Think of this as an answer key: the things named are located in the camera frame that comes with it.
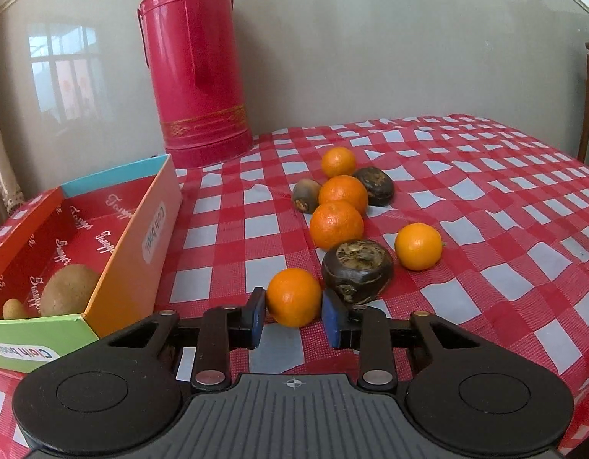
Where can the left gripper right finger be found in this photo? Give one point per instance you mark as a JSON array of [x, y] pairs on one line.
[[365, 330]]

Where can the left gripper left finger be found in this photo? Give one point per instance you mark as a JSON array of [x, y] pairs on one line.
[[222, 330]]

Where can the orange mandarin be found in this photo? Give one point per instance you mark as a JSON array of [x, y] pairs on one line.
[[338, 161], [294, 297], [418, 246], [345, 188], [334, 222]]

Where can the large dark water chestnut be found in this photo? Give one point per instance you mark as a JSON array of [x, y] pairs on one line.
[[358, 271]]

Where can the far dark water chestnut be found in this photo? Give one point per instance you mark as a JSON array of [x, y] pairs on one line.
[[379, 186]]

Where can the colourful cardboard box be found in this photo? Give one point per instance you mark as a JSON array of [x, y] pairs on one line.
[[119, 222]]

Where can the small brown water chestnut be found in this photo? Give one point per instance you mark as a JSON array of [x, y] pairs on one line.
[[305, 195]]

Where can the large brown kiwi fruit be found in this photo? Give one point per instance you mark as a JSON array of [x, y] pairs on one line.
[[68, 290]]

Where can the red checkered tablecloth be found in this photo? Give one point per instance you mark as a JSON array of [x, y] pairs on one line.
[[491, 345]]

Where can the small brown fruit in box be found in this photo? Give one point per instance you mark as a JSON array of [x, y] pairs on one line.
[[13, 309]]

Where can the red thermos flask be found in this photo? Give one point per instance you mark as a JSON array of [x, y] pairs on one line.
[[190, 50]]

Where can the beige curtain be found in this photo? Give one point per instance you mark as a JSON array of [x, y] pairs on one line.
[[0, 162]]

